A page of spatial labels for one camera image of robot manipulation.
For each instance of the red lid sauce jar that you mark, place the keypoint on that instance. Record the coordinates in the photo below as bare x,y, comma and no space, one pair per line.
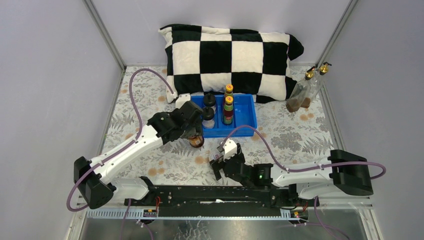
196,141

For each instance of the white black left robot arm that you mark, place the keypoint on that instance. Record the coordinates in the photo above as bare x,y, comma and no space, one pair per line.
95,178

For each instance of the blue plastic divided bin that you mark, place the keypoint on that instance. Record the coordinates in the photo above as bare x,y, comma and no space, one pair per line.
244,114

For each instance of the black cap shaker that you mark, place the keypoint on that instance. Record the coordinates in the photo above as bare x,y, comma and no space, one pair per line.
208,117
209,100

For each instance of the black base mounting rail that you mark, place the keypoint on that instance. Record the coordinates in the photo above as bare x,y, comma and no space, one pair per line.
220,201

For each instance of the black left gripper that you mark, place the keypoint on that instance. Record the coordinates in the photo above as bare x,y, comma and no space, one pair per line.
196,130

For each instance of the black white checkered pillow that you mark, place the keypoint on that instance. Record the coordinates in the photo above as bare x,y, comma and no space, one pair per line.
203,59

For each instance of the floral pattern table mat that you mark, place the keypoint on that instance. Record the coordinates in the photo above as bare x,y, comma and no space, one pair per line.
290,138

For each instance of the white lid sauce jar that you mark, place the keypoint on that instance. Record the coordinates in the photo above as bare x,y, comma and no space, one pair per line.
216,155

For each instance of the gold top oil bottle left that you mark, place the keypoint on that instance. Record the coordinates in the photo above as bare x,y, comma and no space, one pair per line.
299,96

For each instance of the gold top oil bottle right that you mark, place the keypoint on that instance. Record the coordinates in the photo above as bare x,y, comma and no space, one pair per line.
316,82

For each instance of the yellow cap sauce bottle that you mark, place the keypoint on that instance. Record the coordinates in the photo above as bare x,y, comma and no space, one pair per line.
229,91
228,110

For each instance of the gold oil bottle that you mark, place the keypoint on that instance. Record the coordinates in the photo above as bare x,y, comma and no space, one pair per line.
299,96
316,82

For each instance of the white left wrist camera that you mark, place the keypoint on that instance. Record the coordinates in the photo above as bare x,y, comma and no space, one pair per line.
179,100

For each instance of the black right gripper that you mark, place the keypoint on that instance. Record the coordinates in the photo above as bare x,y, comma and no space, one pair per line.
217,165

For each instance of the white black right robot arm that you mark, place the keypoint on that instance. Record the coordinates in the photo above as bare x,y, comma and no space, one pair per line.
342,171

